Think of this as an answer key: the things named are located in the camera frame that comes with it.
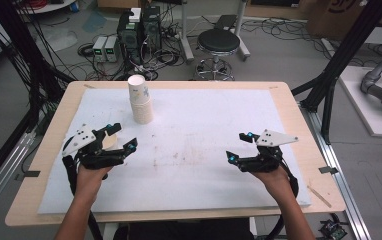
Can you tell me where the white platform board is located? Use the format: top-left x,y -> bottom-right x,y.
338,64 -> 382,139

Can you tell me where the wooden table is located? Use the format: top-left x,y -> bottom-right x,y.
4,80 -> 347,228

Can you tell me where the tangle of floor cables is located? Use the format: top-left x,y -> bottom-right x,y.
77,6 -> 193,82

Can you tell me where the thin wooden stick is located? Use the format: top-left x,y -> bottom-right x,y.
307,185 -> 333,209

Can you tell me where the black round stool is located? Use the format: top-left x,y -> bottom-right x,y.
193,28 -> 242,82

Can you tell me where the small white box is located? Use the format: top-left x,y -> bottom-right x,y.
128,7 -> 143,24

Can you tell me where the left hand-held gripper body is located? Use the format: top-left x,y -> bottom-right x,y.
61,123 -> 128,170

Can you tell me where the white table mat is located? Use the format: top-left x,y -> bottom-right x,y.
37,88 -> 313,215

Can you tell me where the person's dark clothing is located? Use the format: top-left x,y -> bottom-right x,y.
113,218 -> 257,240

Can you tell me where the person's right hand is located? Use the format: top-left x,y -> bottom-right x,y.
251,165 -> 295,205

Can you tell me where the black metal frame post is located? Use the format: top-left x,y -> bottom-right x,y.
291,0 -> 382,145
0,0 -> 77,134

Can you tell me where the stack of white paper cups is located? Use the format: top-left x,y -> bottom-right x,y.
127,74 -> 155,126

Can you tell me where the white round table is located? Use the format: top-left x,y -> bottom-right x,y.
15,0 -> 77,15

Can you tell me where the green circuit board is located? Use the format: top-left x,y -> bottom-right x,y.
318,219 -> 349,240

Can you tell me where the cardboard box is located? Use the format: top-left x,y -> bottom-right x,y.
305,0 -> 382,42

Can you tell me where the black computer tower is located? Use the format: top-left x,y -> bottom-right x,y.
141,5 -> 163,52
116,11 -> 144,65

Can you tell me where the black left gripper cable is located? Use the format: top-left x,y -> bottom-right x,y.
61,137 -> 104,240

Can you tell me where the white stand leg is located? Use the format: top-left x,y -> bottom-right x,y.
178,0 -> 195,64
233,0 -> 252,62

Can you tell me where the person's left hand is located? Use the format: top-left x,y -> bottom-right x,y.
74,164 -> 114,202

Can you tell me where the black flat pedal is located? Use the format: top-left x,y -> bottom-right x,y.
213,14 -> 239,32

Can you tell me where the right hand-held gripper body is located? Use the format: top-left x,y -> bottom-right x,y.
237,129 -> 299,174

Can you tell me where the grey power supply unit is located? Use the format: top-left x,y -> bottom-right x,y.
104,35 -> 121,64
92,35 -> 109,63

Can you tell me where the single white paper cup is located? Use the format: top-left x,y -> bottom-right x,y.
100,133 -> 120,152

